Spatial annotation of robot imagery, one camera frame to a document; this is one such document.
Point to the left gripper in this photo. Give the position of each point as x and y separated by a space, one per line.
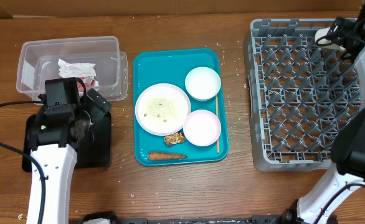
95 111

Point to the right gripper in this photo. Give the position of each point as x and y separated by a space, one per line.
339 30

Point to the white cup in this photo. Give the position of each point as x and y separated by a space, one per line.
323 42

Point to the red snack wrapper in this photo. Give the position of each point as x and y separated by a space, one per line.
90 81

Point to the white printed paper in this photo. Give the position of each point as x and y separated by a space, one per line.
77 70

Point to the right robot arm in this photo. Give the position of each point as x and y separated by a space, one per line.
346 172

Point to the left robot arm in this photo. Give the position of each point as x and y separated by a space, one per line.
50 191

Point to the grey dishwasher rack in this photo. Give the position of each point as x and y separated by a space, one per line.
301 94

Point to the black tray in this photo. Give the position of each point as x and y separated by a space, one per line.
94 150

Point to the clear plastic bin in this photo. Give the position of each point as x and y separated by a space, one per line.
38 62

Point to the carrot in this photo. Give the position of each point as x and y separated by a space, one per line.
162 156

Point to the large white plate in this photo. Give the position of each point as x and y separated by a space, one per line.
162 109

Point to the brown food scrap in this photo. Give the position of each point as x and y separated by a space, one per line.
173 139

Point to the teal serving tray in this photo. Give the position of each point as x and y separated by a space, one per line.
172 66

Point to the small white plate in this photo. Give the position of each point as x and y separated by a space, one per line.
199 128

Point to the white bowl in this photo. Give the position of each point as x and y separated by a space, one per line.
203 83

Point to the wooden chopstick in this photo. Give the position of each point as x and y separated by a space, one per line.
218 126

